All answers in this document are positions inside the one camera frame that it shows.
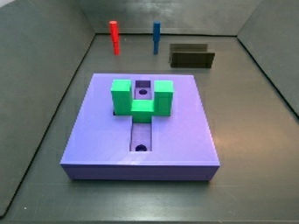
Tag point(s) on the purple base board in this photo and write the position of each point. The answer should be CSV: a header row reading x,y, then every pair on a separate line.
x,y
180,152

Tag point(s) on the green U-shaped block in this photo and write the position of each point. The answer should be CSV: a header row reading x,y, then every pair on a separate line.
x,y
142,109

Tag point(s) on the blue peg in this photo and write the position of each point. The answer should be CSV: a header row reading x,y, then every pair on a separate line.
x,y
156,36

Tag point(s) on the black angle bracket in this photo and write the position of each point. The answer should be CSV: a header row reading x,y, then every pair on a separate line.
x,y
190,56

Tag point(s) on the red peg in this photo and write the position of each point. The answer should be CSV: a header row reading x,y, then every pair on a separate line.
x,y
114,32

